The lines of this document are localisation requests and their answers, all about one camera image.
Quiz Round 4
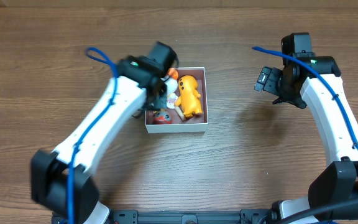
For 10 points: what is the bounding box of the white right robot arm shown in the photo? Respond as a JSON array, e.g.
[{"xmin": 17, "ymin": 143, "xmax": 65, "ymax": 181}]
[{"xmin": 255, "ymin": 54, "xmax": 358, "ymax": 223}]

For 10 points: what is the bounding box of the thick black cable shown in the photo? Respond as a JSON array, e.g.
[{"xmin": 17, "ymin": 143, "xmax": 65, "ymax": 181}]
[{"xmin": 283, "ymin": 192, "xmax": 358, "ymax": 224}]

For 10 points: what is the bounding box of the white plush duck toy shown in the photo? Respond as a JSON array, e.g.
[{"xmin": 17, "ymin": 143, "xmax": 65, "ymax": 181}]
[{"xmin": 163, "ymin": 68, "xmax": 178, "ymax": 96}]

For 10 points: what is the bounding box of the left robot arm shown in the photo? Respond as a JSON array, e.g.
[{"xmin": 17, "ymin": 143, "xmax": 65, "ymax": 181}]
[{"xmin": 30, "ymin": 55, "xmax": 177, "ymax": 223}]

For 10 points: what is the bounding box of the orange dog figurine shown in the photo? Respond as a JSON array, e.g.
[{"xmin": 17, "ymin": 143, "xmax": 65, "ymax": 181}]
[{"xmin": 175, "ymin": 75, "xmax": 203, "ymax": 119}]

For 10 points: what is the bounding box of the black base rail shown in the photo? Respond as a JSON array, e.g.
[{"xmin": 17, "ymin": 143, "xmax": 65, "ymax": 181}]
[{"xmin": 51, "ymin": 208, "xmax": 273, "ymax": 224}]

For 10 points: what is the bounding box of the small wooden rattle drum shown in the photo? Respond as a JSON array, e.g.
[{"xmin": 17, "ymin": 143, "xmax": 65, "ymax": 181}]
[{"xmin": 167, "ymin": 93, "xmax": 186, "ymax": 121}]

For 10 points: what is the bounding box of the red round face ball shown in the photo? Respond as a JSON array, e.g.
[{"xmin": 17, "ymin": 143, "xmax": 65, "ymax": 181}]
[{"xmin": 153, "ymin": 110, "xmax": 173, "ymax": 124}]

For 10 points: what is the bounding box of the white box pink inside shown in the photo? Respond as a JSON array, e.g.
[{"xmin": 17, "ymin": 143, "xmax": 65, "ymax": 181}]
[{"xmin": 145, "ymin": 67, "xmax": 208, "ymax": 134}]

